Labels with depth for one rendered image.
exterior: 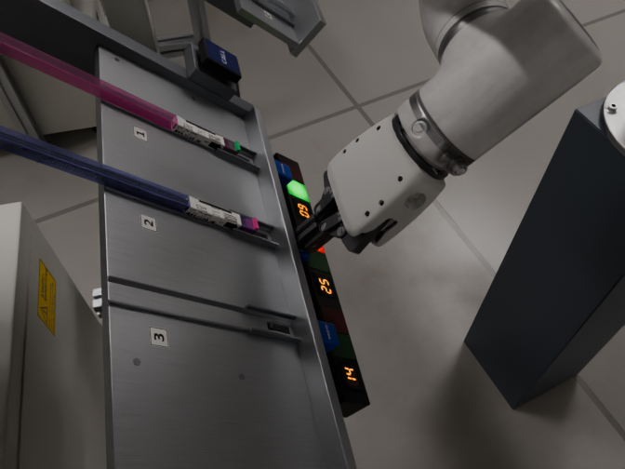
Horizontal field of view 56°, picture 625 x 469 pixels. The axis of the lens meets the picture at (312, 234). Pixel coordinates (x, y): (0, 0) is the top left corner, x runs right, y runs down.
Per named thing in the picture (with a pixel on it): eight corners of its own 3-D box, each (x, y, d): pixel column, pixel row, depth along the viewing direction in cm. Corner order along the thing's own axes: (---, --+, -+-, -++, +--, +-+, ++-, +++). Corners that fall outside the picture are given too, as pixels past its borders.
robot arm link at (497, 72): (403, 68, 54) (441, 140, 49) (525, -45, 47) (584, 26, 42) (450, 103, 59) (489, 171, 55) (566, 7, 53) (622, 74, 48)
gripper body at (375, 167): (472, 192, 55) (383, 256, 60) (433, 117, 60) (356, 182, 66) (425, 164, 50) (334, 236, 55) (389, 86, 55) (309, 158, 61)
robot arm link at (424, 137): (490, 176, 54) (464, 195, 56) (455, 112, 59) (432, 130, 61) (440, 142, 49) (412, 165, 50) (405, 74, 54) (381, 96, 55)
